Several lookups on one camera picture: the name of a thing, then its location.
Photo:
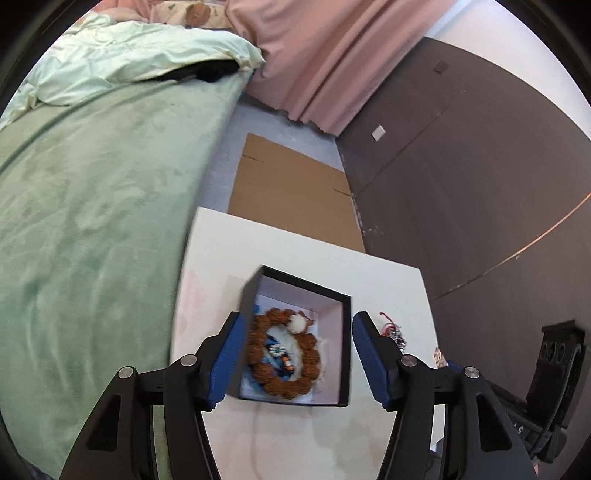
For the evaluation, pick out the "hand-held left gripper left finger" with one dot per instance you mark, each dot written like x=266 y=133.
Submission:
x=226 y=360

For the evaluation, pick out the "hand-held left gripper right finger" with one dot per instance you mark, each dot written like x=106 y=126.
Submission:
x=369 y=355

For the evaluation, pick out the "black jewelry box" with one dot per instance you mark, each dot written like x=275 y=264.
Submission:
x=344 y=350

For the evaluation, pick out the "red and silver jewellery pile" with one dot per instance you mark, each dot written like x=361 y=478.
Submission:
x=393 y=333

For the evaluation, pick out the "small gold jewelry piece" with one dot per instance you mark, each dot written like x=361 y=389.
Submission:
x=439 y=357

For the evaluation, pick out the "flat brown cardboard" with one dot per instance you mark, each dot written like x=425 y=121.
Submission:
x=291 y=194

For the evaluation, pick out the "dark brown wardrobe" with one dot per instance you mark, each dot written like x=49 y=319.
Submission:
x=461 y=184

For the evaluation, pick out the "green velvet blanket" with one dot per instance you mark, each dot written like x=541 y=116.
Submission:
x=101 y=207

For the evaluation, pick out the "white square sticker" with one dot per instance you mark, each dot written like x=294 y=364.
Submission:
x=379 y=132

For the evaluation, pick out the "black cloth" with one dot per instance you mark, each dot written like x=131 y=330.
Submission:
x=207 y=71

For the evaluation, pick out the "brown square sticker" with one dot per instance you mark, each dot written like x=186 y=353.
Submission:
x=441 y=67

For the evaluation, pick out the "pink curtain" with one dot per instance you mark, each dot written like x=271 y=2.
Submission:
x=314 y=60

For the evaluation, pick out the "light green duvet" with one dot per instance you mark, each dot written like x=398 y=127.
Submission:
x=138 y=50

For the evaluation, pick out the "printed pillow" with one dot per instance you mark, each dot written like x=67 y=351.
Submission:
x=198 y=14

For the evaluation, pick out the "pink bedding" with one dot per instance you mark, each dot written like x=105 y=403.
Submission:
x=129 y=9

